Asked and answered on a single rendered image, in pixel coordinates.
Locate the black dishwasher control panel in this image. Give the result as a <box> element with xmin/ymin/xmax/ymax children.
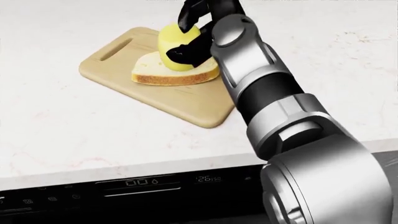
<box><xmin>0</xmin><ymin>150</ymin><xmax>398</xmax><ymax>224</ymax></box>

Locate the white bread slice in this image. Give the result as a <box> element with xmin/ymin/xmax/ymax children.
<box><xmin>131</xmin><ymin>50</ymin><xmax>221</xmax><ymax>86</ymax></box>

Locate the yellow cheese wedge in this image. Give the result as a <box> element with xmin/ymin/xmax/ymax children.
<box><xmin>157</xmin><ymin>21</ymin><xmax>201</xmax><ymax>72</ymax></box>

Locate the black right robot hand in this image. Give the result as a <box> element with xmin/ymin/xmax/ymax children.
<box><xmin>165</xmin><ymin>0</ymin><xmax>246</xmax><ymax>69</ymax></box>

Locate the wooden cutting board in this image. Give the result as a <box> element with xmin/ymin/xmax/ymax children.
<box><xmin>78</xmin><ymin>26</ymin><xmax>236</xmax><ymax>129</ymax></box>

